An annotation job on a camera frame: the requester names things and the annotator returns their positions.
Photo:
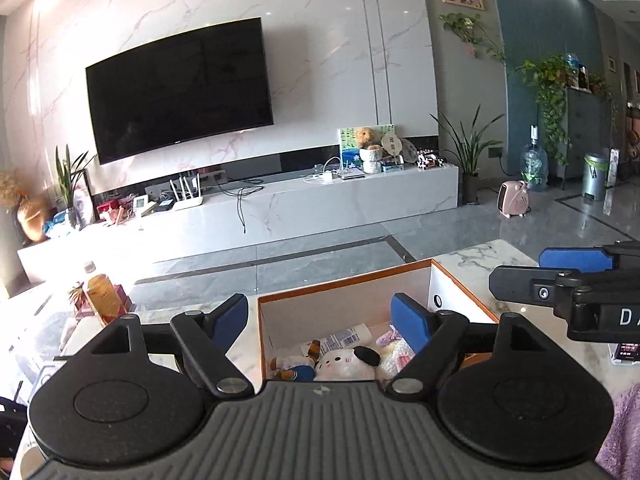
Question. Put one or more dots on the white plush with black ear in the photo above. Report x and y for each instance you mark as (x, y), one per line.
(340, 362)

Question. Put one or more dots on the printed paper leaflet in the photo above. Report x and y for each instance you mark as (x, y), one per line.
(345, 336)

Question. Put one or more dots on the water jug with pump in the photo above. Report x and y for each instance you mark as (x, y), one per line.
(534, 165)

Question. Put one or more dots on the red gift box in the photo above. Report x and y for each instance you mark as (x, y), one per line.
(112, 210)

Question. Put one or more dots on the black white cow figurines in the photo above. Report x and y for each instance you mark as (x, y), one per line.
(430, 160)

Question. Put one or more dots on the trailing vine plant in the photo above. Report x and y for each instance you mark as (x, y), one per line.
(547, 85)

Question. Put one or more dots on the paper fan on stand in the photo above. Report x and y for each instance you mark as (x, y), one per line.
(391, 145)

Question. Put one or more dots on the brown white dog plush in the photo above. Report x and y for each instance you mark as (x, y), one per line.
(295, 372)

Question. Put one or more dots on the purple fluffy blanket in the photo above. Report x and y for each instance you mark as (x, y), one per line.
(625, 435)

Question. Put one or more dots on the metal trash can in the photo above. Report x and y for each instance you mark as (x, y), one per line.
(595, 177)

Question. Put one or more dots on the white desk thermometer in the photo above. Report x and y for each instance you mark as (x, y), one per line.
(142, 205)

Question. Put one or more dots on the white TV cabinet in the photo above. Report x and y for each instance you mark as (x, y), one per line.
(300, 210)

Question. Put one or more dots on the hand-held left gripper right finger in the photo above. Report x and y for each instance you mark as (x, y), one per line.
(410, 322)

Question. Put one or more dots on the brown teddy bear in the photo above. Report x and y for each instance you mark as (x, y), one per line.
(365, 137)

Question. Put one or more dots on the green blue painting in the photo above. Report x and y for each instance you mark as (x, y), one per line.
(347, 152)

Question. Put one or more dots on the brown vase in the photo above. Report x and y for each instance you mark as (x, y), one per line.
(34, 220)

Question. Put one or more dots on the grey cabinet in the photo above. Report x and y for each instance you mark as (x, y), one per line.
(585, 135)

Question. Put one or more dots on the tall leafy potted plant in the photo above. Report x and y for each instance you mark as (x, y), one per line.
(70, 185)

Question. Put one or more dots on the black television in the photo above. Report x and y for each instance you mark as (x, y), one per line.
(175, 95)

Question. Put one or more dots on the photo frame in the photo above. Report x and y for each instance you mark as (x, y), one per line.
(84, 207)

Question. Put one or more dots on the small brown bear doll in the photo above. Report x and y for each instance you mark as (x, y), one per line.
(312, 350)

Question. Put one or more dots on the red yellow carton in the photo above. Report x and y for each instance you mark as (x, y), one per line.
(105, 300)

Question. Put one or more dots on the smartphone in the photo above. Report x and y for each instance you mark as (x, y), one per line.
(627, 352)

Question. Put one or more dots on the dried flowers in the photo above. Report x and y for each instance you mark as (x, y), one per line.
(11, 190)

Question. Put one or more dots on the orange cardboard box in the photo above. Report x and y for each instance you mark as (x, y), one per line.
(350, 305)

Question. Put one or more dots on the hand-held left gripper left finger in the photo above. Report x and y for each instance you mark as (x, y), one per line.
(230, 317)

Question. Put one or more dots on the hanging vine plant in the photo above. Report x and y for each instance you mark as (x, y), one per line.
(470, 30)

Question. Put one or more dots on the white router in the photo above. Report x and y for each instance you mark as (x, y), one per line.
(187, 202)

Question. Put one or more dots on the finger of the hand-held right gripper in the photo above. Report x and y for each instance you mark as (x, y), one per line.
(525, 285)
(575, 259)

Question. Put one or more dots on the white pink crochet bunny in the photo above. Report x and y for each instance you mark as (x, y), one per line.
(392, 355)

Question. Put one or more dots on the decorative plate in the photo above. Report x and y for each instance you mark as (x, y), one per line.
(409, 151)

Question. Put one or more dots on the floor potted plant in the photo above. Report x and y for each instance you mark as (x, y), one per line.
(470, 185)

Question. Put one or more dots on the pink space heater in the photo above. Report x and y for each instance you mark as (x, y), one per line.
(514, 200)

